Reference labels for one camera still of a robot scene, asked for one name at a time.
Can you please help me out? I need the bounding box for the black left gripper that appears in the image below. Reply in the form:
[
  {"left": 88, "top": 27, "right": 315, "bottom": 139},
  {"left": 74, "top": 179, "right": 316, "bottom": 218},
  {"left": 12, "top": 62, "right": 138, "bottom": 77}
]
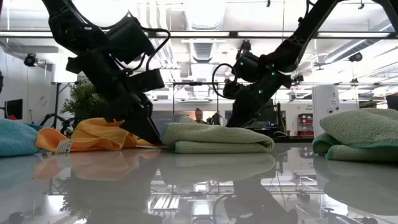
[{"left": 65, "top": 51, "right": 165, "bottom": 146}]

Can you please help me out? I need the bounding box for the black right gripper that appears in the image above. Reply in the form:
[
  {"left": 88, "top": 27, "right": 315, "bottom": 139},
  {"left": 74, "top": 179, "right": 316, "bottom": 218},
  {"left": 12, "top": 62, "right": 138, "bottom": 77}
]
[{"left": 222, "top": 70, "right": 292, "bottom": 128}]

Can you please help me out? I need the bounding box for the pale green microfiber towel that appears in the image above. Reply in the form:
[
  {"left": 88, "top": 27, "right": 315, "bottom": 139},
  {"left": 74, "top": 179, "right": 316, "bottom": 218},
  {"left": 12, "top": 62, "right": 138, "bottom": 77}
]
[{"left": 160, "top": 114, "right": 275, "bottom": 155}]

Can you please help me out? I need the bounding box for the orange microfiber towel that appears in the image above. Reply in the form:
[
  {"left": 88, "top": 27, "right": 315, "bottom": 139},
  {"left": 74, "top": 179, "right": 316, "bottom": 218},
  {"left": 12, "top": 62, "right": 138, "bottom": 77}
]
[{"left": 35, "top": 117, "right": 156, "bottom": 153}]

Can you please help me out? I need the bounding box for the blue microfiber towel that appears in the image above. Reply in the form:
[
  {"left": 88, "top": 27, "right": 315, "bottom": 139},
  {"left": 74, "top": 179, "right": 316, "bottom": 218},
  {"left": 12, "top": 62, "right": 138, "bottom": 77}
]
[{"left": 0, "top": 118, "right": 40, "bottom": 157}]

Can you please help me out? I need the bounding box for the large black monitor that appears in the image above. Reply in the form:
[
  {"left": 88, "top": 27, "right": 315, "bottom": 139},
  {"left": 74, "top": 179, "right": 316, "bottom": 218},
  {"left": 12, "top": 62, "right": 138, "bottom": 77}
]
[{"left": 261, "top": 98, "right": 276, "bottom": 123}]

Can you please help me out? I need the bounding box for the red shelf unit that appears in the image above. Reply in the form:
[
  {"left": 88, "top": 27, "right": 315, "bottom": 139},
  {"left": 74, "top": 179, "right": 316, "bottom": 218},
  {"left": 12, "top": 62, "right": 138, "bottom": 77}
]
[{"left": 297, "top": 113, "right": 314, "bottom": 138}]

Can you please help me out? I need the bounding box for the small green potted plant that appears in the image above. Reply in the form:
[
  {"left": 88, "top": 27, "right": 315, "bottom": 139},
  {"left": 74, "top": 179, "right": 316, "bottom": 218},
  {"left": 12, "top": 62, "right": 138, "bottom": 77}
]
[{"left": 60, "top": 79, "right": 106, "bottom": 125}]

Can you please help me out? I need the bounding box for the black bar with light strips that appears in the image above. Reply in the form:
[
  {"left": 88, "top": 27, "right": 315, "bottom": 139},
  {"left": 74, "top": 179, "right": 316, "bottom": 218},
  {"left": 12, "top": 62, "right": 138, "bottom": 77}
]
[{"left": 0, "top": 30, "right": 398, "bottom": 40}]

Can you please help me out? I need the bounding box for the white pillar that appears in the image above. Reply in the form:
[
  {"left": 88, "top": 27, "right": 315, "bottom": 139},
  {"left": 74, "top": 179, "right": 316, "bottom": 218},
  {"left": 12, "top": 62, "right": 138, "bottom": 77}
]
[{"left": 312, "top": 85, "right": 340, "bottom": 138}]

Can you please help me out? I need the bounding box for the black tripod stand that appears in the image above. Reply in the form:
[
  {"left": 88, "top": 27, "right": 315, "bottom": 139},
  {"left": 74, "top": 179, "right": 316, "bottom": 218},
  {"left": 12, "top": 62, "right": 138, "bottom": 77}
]
[{"left": 39, "top": 81, "right": 77, "bottom": 128}]

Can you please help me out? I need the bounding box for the white box lamp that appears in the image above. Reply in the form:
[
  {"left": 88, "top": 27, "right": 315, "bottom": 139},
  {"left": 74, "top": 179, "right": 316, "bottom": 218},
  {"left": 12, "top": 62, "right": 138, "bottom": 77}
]
[{"left": 51, "top": 63, "right": 78, "bottom": 83}]

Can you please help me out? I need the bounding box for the small black monitor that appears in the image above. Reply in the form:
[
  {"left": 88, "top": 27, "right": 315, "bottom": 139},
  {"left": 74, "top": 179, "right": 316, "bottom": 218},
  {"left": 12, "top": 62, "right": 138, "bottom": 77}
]
[{"left": 4, "top": 98, "right": 24, "bottom": 120}]

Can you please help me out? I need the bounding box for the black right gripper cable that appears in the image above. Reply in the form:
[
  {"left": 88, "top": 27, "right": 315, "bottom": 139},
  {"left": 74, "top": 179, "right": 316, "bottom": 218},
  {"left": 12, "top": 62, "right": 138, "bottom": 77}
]
[{"left": 212, "top": 63, "right": 237, "bottom": 100}]

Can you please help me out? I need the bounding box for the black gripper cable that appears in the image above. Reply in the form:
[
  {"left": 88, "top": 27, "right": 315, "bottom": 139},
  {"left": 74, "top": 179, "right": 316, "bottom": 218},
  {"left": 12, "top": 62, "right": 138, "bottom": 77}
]
[
  {"left": 212, "top": 63, "right": 237, "bottom": 100},
  {"left": 136, "top": 27, "right": 171, "bottom": 71}
]

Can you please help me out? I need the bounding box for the silver ventilation duct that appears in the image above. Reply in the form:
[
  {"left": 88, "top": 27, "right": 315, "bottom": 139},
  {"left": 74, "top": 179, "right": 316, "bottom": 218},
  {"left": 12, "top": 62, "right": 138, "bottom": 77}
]
[{"left": 183, "top": 0, "right": 227, "bottom": 97}]

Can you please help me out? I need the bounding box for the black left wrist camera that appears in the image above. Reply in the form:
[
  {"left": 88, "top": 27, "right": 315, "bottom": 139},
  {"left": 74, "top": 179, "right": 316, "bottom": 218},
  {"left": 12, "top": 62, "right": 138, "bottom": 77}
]
[{"left": 105, "top": 15, "right": 155, "bottom": 65}]

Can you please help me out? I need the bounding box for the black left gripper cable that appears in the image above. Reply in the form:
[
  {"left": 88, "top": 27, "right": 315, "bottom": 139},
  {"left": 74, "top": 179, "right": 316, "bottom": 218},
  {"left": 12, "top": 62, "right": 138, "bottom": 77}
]
[{"left": 136, "top": 27, "right": 171, "bottom": 71}]

